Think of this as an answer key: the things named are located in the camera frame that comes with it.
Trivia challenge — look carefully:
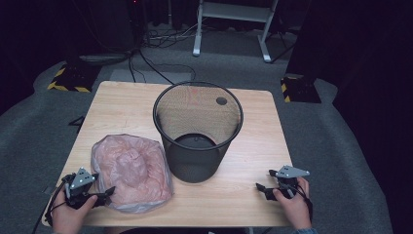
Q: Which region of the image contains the person's right hand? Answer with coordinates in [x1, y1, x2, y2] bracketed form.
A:
[272, 176, 314, 230]

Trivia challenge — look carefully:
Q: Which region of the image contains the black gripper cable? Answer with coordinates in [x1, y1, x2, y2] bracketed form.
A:
[282, 180, 315, 222]
[31, 176, 71, 234]

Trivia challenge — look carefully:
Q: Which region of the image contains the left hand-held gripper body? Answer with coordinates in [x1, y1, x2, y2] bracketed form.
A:
[61, 167, 100, 210]

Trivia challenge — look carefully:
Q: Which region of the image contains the person's left hand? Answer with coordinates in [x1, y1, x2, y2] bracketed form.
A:
[52, 194, 98, 234]

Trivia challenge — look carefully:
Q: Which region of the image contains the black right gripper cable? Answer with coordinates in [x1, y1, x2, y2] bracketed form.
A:
[282, 180, 315, 222]

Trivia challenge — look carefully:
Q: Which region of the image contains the grey power strip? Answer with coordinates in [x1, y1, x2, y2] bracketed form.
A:
[78, 53, 129, 64]

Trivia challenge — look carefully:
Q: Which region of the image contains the yellow black striped base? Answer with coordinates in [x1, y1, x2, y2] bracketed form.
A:
[47, 62, 102, 94]
[280, 73, 322, 104]

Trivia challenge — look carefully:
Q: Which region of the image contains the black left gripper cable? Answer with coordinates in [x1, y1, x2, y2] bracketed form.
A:
[31, 176, 71, 234]

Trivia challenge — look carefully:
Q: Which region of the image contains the black mesh wastebasket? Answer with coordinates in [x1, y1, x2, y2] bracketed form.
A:
[152, 81, 244, 184]

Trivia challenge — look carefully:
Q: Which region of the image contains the black floor cable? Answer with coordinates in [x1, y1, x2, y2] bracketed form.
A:
[128, 48, 197, 86]

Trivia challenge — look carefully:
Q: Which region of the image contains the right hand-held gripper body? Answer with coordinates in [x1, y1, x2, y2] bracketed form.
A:
[275, 165, 311, 199]

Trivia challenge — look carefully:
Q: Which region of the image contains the pink plastic bag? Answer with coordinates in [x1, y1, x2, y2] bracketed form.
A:
[91, 134, 174, 215]

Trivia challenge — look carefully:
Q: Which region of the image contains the black triangular bracket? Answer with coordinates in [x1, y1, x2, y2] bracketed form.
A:
[67, 115, 87, 129]

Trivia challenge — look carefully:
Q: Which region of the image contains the grey metal stand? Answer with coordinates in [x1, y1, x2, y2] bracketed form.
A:
[192, 0, 281, 63]

